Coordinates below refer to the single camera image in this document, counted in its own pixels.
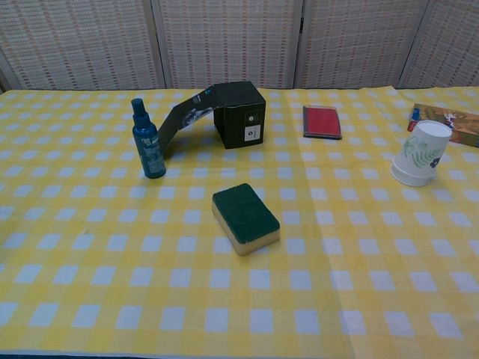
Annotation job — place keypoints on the woven folding screen panel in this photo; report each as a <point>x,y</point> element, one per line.
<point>75,41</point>
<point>228,41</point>
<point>359,41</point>
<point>449,45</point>

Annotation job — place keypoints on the orange printed snack package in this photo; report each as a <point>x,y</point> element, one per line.
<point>462,123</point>

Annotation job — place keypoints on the white floral paper cup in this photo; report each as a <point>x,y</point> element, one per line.
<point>409,181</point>
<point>423,149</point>

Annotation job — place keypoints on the green and yellow sponge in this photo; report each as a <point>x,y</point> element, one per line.
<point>245,217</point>

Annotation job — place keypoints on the yellow checked tablecloth sheet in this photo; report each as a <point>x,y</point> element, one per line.
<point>112,261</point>
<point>393,261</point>

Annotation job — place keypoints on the blue spray bottle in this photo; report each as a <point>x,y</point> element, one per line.
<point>150,142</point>

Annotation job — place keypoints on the black cardboard box with flap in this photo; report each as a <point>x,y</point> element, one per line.
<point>239,112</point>

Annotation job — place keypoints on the red rectangular box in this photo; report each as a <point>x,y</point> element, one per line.
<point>322,121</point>

